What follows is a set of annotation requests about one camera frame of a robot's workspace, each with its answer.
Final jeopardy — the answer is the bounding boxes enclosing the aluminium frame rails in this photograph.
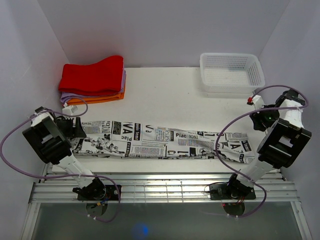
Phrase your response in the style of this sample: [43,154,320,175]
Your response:
[29,162,300,203]

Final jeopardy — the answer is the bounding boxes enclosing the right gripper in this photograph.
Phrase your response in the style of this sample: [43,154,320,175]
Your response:
[248,102,280,132]

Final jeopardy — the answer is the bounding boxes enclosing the newspaper print trousers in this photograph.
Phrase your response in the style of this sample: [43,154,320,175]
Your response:
[70,120,255,164]

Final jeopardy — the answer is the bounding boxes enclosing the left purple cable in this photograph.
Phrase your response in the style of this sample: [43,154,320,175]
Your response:
[0,97,122,224]

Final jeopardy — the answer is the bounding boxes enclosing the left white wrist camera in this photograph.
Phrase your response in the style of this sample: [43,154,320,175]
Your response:
[62,105,78,116]

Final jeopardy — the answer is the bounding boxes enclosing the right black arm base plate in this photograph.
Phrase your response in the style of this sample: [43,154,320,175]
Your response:
[208,182,256,200]

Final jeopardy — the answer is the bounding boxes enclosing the red folded trousers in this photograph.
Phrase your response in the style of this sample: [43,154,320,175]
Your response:
[58,55,124,96]

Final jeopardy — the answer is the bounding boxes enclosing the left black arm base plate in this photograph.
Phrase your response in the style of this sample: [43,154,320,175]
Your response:
[76,184,122,202]

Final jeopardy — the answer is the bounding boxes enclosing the purple cable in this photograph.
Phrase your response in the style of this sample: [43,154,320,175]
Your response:
[0,97,122,224]
[214,84,311,219]

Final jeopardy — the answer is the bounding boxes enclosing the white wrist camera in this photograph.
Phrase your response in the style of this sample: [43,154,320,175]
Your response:
[246,95,265,110]
[62,105,78,116]

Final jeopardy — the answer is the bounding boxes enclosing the white perforated plastic basket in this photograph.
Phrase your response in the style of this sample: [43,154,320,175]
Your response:
[199,53,265,94]

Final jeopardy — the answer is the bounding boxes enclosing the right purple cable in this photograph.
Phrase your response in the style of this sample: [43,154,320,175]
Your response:
[214,84,311,219]

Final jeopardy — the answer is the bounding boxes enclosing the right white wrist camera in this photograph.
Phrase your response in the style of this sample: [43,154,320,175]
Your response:
[246,95,265,110]

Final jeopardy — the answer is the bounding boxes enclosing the orange folded trousers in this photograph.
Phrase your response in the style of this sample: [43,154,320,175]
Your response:
[64,89,126,108]

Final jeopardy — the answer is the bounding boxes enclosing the lilac folded trousers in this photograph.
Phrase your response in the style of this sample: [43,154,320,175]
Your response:
[60,69,127,104]

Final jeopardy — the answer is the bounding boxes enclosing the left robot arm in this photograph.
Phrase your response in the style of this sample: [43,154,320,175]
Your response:
[22,106,107,200]

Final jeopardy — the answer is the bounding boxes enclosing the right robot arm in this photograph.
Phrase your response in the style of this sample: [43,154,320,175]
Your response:
[225,89,312,199]

